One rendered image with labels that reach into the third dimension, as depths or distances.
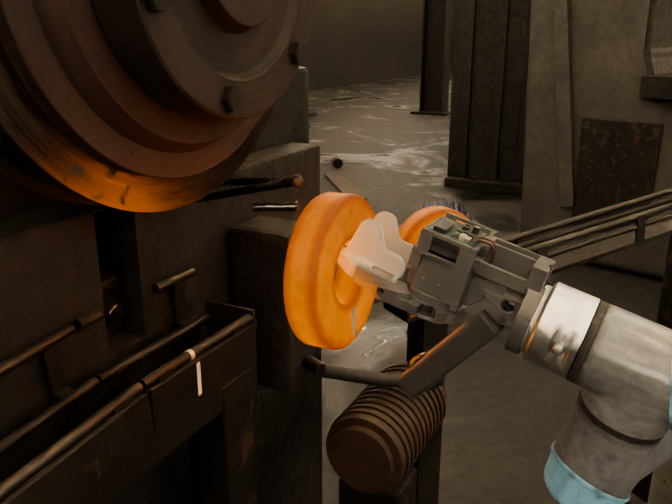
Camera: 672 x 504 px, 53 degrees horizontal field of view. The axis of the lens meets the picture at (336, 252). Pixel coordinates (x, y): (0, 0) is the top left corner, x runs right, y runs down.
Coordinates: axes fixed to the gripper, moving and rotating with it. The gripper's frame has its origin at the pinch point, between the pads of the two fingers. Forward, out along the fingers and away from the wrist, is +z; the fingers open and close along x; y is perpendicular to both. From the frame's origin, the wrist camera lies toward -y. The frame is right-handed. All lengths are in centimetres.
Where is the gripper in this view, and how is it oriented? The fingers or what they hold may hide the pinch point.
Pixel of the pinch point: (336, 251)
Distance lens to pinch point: 68.0
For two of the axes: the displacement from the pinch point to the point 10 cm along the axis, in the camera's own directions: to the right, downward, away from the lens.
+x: -4.5, 2.5, -8.5
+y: 2.4, -8.9, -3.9
